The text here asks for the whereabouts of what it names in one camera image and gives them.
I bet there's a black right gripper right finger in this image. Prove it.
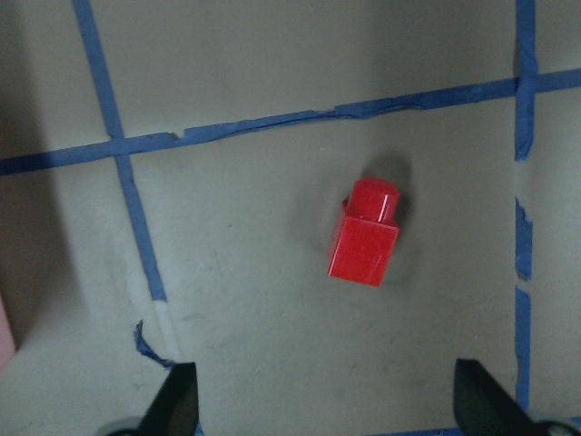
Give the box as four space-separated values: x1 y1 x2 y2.
453 359 531 435

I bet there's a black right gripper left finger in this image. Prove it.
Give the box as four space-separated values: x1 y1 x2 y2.
137 362 199 436

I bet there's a red toy block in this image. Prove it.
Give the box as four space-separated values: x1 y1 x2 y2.
328 177 400 287

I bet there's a pink plastic box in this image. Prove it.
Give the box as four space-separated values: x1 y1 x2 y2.
0 299 16 370

